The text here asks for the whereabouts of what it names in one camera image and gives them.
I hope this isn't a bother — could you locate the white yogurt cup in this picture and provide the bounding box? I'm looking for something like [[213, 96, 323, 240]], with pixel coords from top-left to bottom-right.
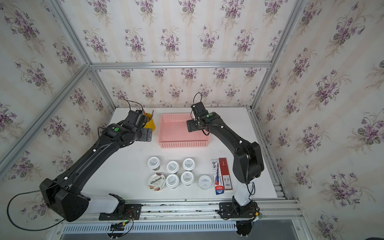
[[166, 161, 180, 174], [180, 171, 195, 186], [166, 174, 180, 189], [183, 158, 196, 172], [148, 157, 161, 171]]

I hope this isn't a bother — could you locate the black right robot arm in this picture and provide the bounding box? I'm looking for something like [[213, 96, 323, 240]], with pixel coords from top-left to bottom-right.
[[187, 102, 265, 207]]

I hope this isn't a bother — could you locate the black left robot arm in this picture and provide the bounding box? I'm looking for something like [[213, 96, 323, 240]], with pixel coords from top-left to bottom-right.
[[40, 110, 148, 222]]

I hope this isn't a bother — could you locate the pink plastic basket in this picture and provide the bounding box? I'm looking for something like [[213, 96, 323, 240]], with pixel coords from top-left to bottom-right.
[[158, 114, 210, 149]]

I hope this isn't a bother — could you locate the white yogurt cup back left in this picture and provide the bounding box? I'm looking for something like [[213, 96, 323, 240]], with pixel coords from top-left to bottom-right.
[[148, 157, 161, 171]]

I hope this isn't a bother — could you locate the Chobani yogurt cup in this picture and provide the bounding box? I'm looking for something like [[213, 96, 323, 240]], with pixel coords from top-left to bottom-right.
[[148, 173, 166, 192]]

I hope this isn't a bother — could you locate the green rimmed yogurt cup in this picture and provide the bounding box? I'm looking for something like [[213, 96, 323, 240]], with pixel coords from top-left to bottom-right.
[[199, 175, 212, 190]]

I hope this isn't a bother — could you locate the yellow metal pencil cup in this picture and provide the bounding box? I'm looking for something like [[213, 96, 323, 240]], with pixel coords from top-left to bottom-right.
[[144, 118, 156, 132]]

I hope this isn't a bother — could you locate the bundle of coloured pencils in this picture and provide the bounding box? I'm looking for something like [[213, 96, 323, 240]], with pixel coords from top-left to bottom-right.
[[142, 109, 154, 123]]

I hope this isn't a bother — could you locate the red pencil box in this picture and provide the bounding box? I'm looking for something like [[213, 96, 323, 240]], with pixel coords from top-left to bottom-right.
[[219, 158, 233, 190]]

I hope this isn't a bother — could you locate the small circuit board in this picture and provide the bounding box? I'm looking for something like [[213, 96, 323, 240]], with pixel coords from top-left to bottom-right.
[[110, 223, 126, 232]]

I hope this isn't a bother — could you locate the white ventilation grille strip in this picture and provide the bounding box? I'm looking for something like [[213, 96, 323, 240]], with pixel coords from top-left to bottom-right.
[[63, 221, 237, 235]]

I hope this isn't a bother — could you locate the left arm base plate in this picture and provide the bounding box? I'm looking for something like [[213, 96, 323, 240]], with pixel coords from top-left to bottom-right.
[[99, 204, 143, 221]]

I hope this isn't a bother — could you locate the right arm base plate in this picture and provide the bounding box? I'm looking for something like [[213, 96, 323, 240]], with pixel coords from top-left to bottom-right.
[[218, 201, 260, 220]]

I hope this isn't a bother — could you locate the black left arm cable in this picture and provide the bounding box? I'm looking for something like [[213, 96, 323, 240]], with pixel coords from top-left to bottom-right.
[[6, 179, 67, 232]]

